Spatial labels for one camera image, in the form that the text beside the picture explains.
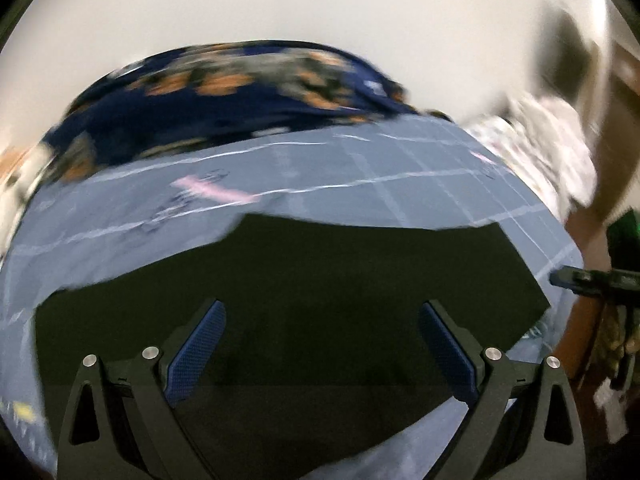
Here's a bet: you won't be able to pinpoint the navy floral blanket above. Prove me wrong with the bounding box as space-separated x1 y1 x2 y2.
42 40 416 181

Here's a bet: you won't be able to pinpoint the white patterned cloth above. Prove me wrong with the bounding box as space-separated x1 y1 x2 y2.
464 93 597 222

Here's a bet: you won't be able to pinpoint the blue grid-pattern bed sheet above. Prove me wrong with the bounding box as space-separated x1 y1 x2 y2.
1 116 582 473

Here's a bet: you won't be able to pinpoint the black pants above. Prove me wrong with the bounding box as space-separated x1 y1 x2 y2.
35 214 549 476

